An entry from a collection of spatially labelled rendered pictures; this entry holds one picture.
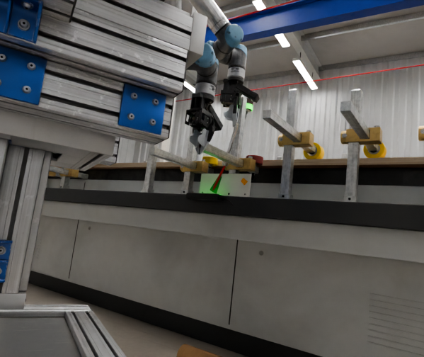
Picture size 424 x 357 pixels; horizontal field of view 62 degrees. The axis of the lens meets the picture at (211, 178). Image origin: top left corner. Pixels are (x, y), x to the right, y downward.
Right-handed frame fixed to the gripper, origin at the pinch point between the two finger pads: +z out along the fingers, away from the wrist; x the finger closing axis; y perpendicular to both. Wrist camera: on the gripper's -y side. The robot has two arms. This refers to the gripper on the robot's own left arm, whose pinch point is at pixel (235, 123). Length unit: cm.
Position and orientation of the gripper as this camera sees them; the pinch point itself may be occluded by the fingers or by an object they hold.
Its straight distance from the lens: 152.8
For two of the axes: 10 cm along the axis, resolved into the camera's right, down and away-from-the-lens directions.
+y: -9.6, -0.8, 2.5
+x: -2.3, -1.7, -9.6
